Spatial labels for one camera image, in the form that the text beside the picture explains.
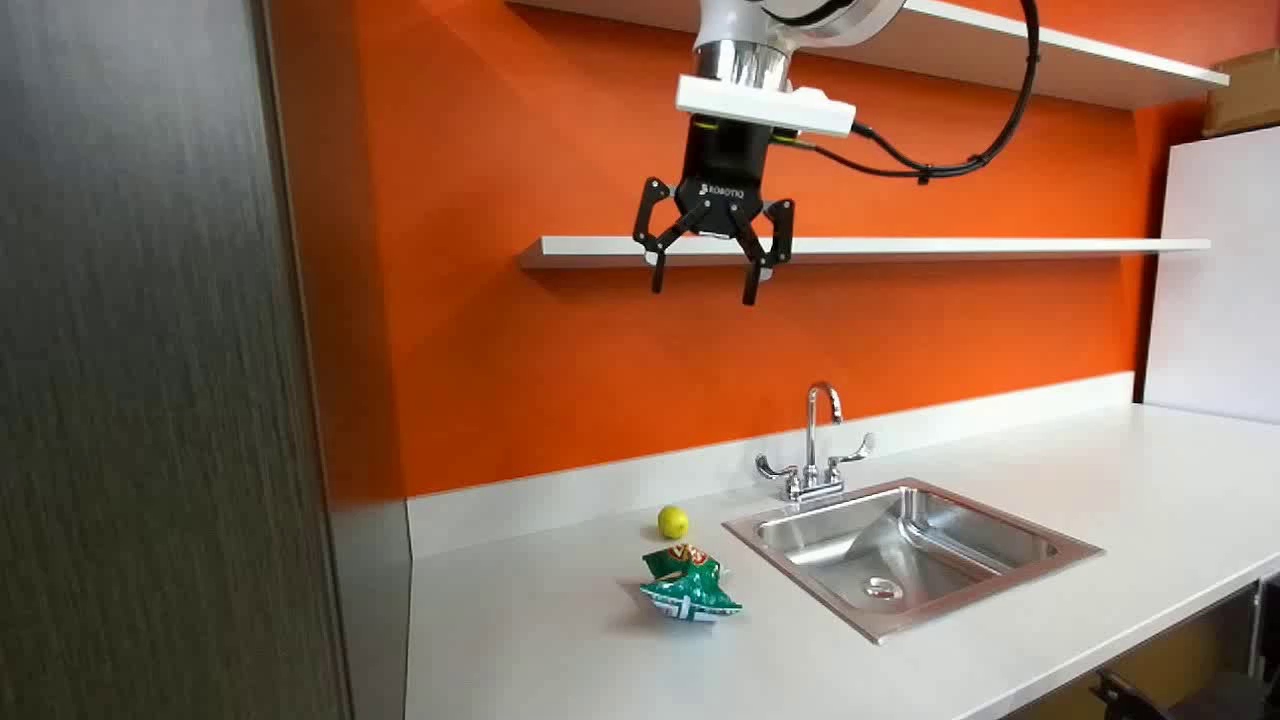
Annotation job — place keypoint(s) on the stainless steel sink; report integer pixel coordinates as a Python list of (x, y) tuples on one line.
[(905, 555)]

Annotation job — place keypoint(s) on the green snack pack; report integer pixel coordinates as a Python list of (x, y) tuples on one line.
[(686, 591)]

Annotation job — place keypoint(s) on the chrome faucet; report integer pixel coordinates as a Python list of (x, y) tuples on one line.
[(812, 461)]

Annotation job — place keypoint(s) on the long white wall shelf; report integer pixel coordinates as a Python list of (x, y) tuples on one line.
[(932, 250)]

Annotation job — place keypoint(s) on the yellow-green ball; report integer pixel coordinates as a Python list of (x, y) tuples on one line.
[(672, 522)]

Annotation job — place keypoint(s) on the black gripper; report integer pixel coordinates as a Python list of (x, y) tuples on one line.
[(724, 165)]

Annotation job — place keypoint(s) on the brown cardboard box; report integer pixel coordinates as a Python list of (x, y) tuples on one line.
[(1251, 94)]

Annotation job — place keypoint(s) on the dark wood cabinet panel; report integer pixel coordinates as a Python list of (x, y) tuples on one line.
[(145, 363)]

